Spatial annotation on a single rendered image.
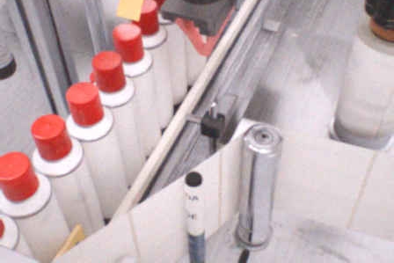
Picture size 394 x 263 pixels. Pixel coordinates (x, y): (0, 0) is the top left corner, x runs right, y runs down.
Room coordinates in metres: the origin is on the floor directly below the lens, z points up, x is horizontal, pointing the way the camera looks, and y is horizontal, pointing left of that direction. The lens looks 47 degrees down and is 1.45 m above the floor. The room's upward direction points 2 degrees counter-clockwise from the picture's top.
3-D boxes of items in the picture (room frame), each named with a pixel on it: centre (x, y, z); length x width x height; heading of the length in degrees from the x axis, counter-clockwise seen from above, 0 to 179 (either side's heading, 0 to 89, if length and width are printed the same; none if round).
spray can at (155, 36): (0.52, 0.06, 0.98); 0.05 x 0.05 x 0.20
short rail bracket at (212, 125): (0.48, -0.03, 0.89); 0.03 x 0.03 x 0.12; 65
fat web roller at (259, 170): (0.32, -0.07, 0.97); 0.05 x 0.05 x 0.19
